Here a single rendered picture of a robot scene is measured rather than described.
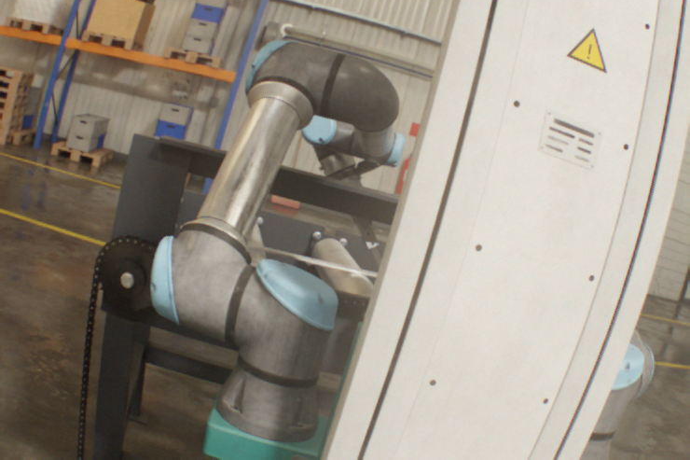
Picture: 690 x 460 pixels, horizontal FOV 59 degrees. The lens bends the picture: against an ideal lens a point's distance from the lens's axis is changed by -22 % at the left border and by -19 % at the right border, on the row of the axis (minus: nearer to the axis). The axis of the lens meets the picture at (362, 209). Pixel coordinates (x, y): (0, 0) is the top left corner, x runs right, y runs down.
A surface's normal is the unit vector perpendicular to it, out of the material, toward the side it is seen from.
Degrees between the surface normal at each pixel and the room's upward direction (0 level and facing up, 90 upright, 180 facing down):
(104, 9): 90
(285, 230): 90
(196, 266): 51
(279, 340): 90
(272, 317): 84
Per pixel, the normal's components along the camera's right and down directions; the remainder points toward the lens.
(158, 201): 0.18, 0.15
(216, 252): 0.47, -0.38
